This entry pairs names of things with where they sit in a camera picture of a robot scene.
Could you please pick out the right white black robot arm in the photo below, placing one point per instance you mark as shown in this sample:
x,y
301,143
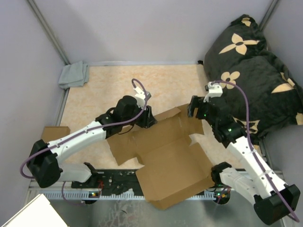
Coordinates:
x,y
272,198

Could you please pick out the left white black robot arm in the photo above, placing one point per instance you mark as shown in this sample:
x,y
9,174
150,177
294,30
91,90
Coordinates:
x,y
47,159

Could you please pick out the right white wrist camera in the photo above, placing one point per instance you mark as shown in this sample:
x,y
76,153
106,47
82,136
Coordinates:
x,y
212,90

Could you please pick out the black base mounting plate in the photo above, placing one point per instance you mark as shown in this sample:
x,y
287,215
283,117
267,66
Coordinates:
x,y
111,182

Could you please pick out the grey folded cloth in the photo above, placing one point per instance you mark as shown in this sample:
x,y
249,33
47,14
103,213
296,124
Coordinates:
x,y
74,75

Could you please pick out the small folded cardboard box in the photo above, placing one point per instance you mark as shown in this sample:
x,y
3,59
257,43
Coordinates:
x,y
51,133

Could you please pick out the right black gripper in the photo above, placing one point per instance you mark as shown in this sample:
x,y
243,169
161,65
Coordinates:
x,y
196,102

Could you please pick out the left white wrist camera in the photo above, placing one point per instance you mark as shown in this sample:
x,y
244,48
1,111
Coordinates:
x,y
140,96

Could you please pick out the aluminium frame rail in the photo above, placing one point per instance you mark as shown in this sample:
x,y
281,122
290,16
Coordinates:
x,y
71,191

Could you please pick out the white board corner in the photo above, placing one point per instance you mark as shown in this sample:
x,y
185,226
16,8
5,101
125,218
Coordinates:
x,y
37,213

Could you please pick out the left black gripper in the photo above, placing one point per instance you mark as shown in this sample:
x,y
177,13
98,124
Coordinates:
x,y
148,120

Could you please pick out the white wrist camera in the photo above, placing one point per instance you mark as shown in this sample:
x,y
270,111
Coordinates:
x,y
212,90
140,96

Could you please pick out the brown cardboard box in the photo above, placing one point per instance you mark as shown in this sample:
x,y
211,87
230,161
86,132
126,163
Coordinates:
x,y
173,167

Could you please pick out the black floral pillow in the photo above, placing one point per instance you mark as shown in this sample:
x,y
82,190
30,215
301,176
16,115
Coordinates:
x,y
257,85

